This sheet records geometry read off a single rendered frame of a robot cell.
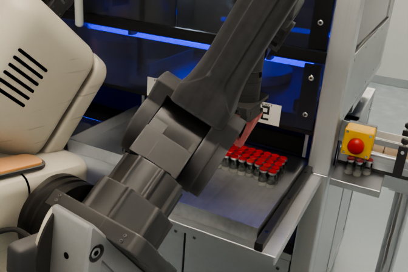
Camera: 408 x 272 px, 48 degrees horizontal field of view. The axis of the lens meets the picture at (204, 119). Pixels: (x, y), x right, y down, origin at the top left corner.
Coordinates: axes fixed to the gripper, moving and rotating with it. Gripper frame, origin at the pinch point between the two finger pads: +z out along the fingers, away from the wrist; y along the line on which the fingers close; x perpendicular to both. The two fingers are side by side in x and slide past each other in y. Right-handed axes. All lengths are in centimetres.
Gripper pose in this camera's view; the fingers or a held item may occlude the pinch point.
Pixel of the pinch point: (238, 142)
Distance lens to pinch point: 88.7
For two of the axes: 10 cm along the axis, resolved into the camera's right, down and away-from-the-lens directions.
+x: -8.9, -2.3, 4.0
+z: -0.7, 9.2, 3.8
